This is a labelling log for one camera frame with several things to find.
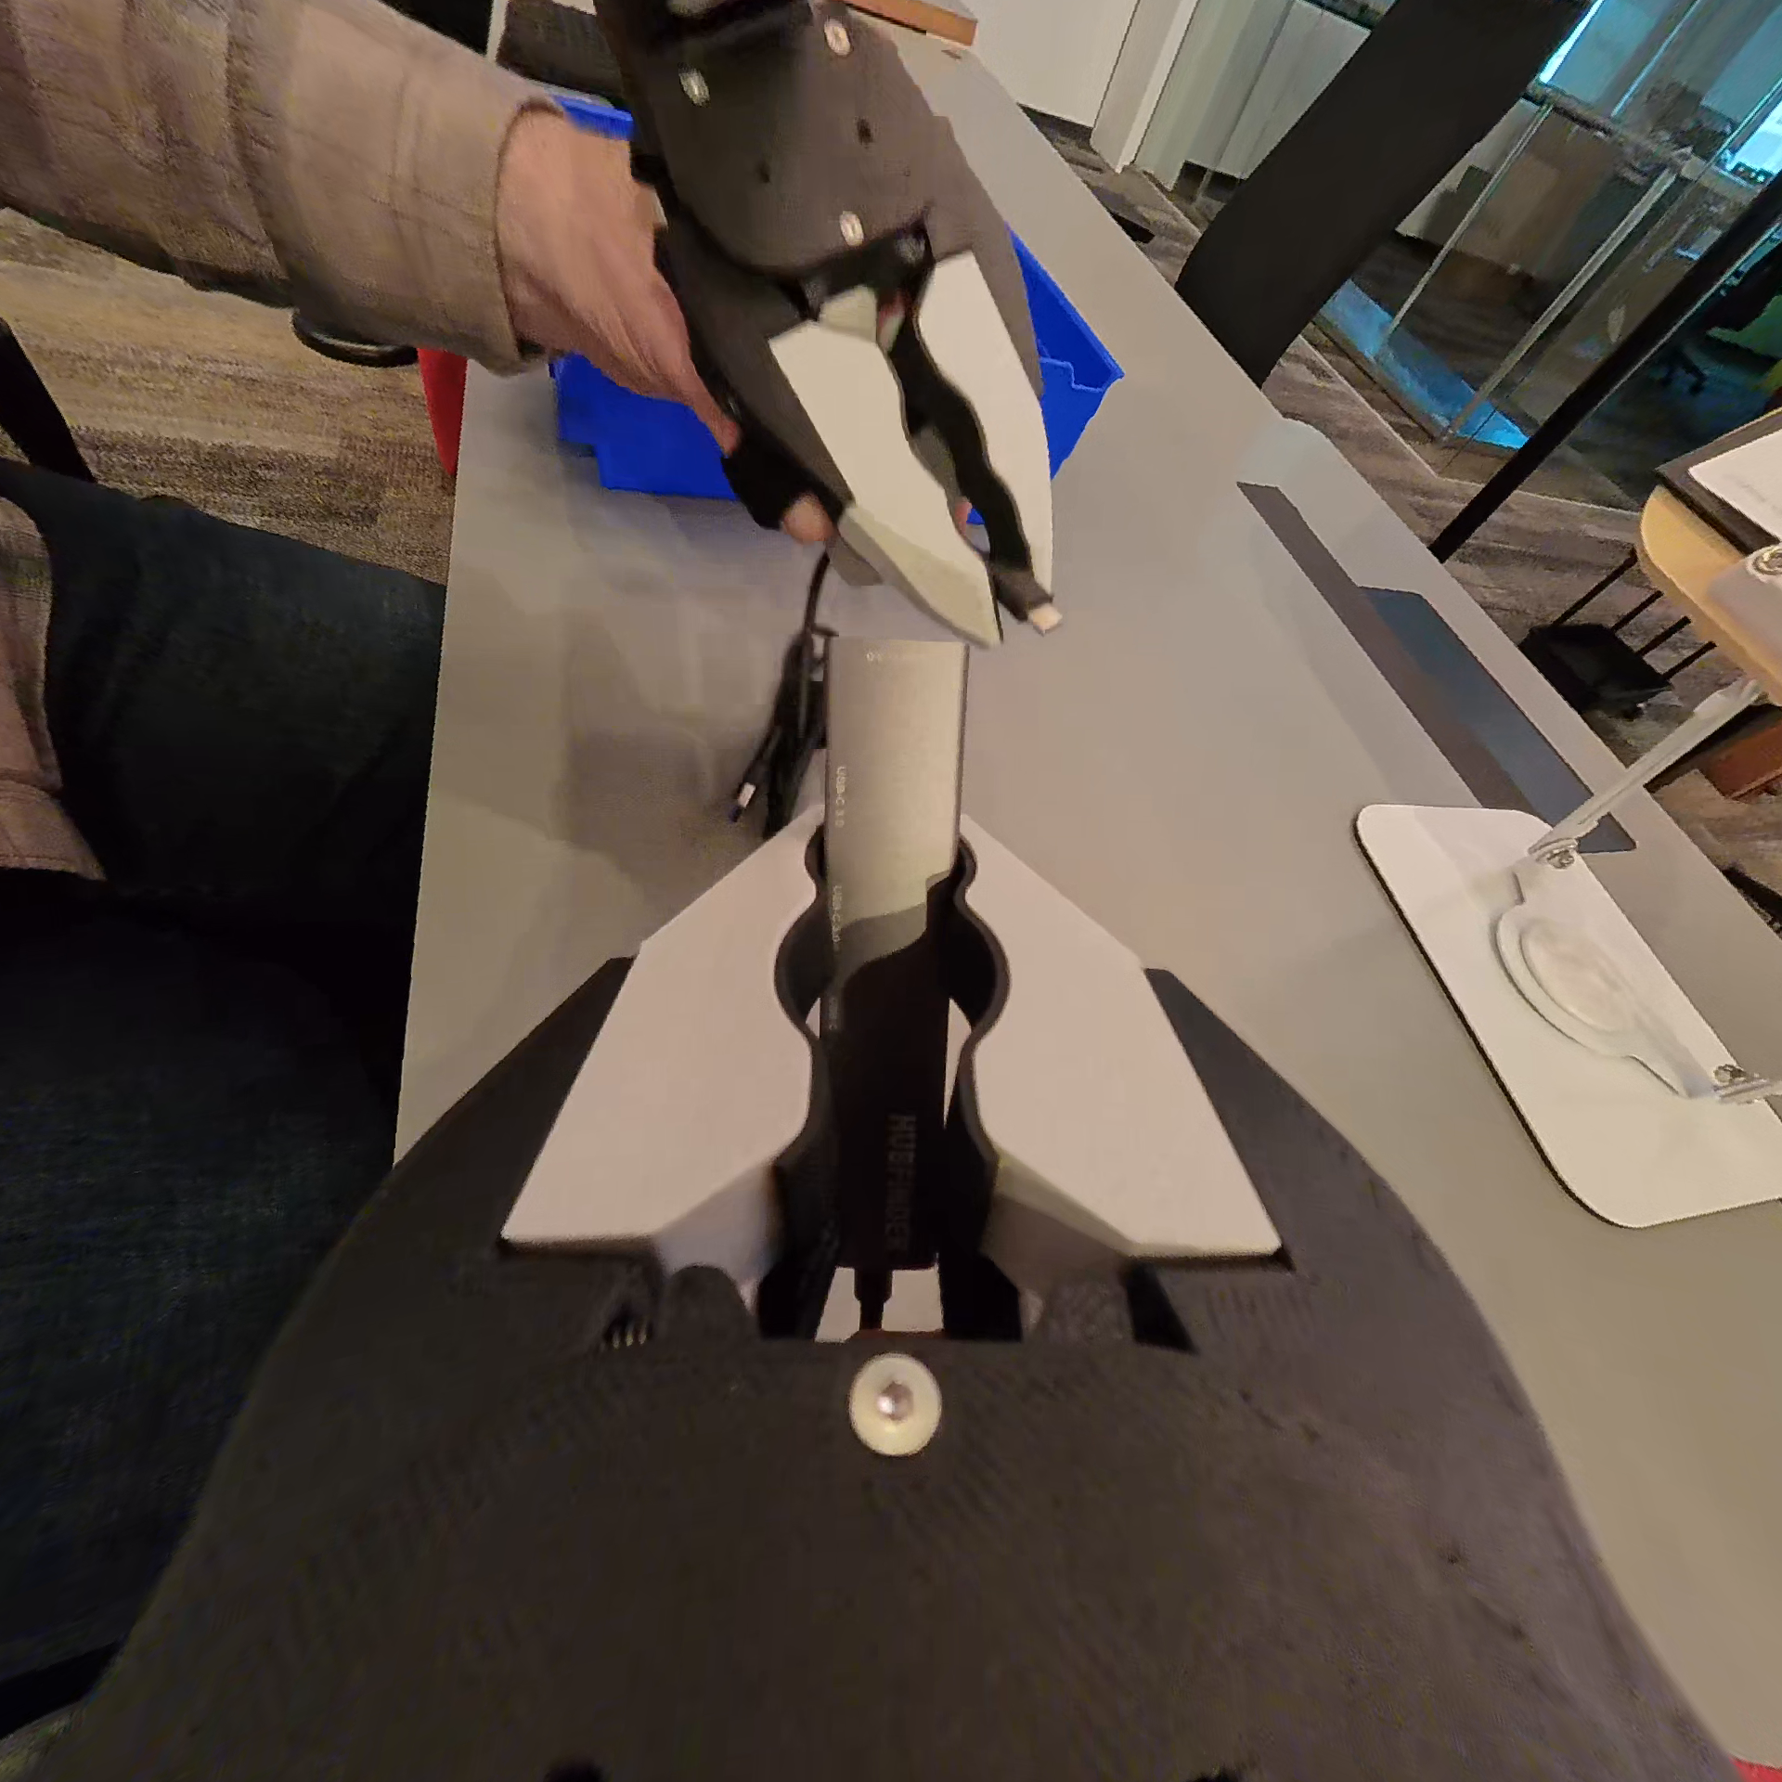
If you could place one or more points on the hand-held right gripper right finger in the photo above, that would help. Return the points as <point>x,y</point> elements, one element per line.
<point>1114,1114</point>

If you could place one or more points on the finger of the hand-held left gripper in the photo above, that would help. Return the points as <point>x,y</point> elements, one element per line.
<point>997,377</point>
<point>865,446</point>

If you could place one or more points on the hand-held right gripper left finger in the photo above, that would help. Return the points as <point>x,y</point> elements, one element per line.
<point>670,1114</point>

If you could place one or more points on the blue plastic bin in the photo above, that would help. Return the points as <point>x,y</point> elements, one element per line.
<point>627,432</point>

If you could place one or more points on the grey usb hub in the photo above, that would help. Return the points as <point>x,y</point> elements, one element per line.
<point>898,751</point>

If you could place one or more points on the person's left forearm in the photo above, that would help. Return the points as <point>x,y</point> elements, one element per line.
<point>208,138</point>

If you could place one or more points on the person's left hand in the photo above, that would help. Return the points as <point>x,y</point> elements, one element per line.
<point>584,264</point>

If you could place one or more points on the white cabinet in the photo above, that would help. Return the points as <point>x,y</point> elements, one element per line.
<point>1226,70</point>

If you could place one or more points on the black chair back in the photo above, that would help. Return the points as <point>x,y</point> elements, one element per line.
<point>1337,182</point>

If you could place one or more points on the person's dark trousers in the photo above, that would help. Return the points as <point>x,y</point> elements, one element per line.
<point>208,837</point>

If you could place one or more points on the black slanted pole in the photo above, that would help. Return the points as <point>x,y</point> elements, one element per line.
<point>1600,383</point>

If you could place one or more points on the black floor rack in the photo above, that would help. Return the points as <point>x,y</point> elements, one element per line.
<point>1600,641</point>

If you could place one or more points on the light wooden board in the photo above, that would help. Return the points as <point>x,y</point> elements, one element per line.
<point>1671,557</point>

